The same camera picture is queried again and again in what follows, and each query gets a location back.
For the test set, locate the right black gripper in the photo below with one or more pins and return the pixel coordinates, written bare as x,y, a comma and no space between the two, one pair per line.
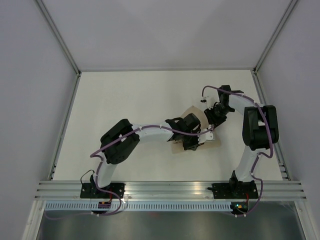
212,119

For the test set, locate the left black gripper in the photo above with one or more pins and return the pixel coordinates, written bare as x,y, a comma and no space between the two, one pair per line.
193,146

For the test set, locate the beige cloth napkin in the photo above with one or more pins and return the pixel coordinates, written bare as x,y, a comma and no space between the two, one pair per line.
176,146

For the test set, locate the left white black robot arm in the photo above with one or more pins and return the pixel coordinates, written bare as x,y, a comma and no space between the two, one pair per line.
120,141

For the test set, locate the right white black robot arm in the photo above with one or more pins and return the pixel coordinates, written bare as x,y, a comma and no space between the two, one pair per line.
259,129

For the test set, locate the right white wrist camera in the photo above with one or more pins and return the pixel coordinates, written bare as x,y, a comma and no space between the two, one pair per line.
207,102

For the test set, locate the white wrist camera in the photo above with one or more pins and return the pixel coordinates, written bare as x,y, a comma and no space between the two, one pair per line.
206,137
207,102

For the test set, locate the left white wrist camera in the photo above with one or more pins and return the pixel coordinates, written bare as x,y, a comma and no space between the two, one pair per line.
206,137

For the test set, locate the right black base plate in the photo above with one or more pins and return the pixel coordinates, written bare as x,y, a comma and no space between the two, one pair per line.
241,191

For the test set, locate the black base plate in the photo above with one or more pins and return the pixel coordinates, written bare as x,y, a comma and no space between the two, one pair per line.
90,191
241,191

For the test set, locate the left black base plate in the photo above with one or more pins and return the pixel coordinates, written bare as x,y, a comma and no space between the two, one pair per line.
90,191

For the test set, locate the right aluminium frame post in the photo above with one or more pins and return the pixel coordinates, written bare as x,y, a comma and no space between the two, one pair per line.
275,34

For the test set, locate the aluminium frame post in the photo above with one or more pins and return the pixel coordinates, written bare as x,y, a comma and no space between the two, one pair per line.
275,34
57,35

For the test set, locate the aluminium mounting rail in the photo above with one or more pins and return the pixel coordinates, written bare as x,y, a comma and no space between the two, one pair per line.
279,190

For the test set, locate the white slotted cable duct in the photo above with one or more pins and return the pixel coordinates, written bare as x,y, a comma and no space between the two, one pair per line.
139,206

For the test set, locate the left aluminium frame post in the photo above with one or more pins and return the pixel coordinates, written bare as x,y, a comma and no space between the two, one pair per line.
57,35

